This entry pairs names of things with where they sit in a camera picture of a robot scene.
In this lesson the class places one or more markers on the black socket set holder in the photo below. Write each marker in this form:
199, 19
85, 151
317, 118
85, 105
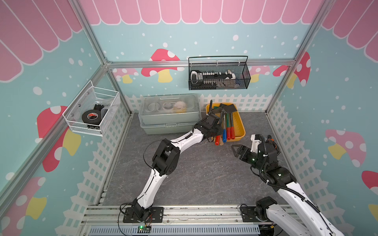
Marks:
211, 78

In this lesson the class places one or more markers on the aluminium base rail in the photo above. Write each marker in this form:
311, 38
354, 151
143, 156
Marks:
195, 220

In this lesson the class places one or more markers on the chrome tool blue handle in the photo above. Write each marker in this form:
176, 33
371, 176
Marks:
224, 133

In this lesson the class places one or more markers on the black tape roll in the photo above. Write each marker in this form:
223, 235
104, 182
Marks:
92, 117

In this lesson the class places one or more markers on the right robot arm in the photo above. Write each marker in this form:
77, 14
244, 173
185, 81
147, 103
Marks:
312, 222

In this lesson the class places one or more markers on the black hoe red handle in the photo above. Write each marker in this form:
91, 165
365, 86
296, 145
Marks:
231, 109

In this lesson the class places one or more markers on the white wire wall basket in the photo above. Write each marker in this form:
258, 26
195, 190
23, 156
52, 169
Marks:
92, 98

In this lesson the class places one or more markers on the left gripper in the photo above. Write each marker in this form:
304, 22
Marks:
217, 126

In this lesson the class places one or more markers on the green circuit board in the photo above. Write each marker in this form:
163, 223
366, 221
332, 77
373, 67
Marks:
144, 229

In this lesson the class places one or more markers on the black wire mesh basket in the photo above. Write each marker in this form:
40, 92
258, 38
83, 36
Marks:
236, 64

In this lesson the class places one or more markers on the green hoe red handle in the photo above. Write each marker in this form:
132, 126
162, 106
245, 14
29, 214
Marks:
228, 133

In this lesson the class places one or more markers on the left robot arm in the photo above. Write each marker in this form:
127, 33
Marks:
165, 161

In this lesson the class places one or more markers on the black pick red handle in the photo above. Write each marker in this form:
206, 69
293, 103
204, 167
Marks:
218, 140

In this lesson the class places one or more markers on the green lidded toolbox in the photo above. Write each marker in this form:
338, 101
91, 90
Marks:
169, 113

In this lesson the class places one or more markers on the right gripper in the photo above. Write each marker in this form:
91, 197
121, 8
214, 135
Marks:
243, 155

